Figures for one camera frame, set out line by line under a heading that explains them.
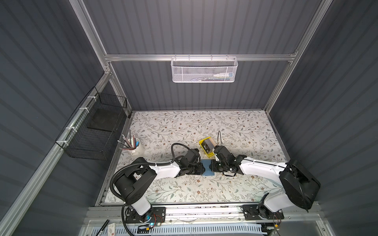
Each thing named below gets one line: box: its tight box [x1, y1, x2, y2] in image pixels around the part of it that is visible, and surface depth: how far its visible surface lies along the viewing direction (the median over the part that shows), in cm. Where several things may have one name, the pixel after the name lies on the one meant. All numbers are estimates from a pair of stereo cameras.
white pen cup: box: [128, 137, 146, 158], surface depth 90 cm
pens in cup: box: [117, 128, 140, 150], surface depth 93 cm
